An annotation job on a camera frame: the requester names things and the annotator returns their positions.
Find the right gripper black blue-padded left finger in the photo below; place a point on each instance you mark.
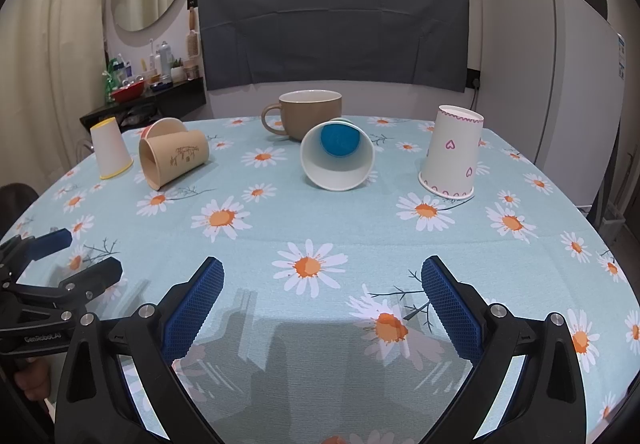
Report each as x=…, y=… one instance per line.
x=94, y=400

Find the green bottle on shelf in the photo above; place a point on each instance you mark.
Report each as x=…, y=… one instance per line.
x=110, y=84

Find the wooden brush on wall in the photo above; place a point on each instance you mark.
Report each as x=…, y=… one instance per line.
x=192, y=48

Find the small potted plant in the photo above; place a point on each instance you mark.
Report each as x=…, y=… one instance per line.
x=177, y=73

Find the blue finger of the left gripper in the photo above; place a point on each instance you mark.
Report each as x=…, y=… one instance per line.
x=39, y=247

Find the kraft paper cup with drawing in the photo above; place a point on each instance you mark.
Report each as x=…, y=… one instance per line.
x=166, y=157

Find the white thermos bottle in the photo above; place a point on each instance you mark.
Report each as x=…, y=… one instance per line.
x=164, y=54

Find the white paper cup pink hearts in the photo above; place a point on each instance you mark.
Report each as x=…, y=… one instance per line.
x=449, y=167

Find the red bowl on shelf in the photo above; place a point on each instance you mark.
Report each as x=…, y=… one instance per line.
x=126, y=93

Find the white paper cup green band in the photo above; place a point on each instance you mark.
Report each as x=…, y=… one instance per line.
x=337, y=155

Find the white refrigerator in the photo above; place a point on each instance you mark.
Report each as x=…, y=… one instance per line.
x=552, y=79

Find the white paper cup yellow rim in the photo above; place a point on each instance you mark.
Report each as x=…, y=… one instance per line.
x=112, y=155

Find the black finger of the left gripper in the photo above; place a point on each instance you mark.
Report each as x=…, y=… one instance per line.
x=87, y=285

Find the dark wooden chair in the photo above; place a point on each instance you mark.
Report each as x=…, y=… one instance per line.
x=15, y=199

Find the red rimmed paper cup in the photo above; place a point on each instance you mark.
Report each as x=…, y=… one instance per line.
x=164, y=126

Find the beige curtain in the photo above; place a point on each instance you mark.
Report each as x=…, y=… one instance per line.
x=52, y=60

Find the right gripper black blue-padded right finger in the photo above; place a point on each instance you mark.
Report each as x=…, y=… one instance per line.
x=547, y=404

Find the dark grey hanging cloth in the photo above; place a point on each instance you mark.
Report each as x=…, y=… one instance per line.
x=414, y=42

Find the daisy print blue tablecloth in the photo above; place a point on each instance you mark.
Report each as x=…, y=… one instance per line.
x=323, y=330

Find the person's hand holding gripper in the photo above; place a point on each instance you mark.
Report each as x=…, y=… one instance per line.
x=34, y=378

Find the black wall shelf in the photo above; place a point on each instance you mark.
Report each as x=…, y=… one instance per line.
x=177, y=102

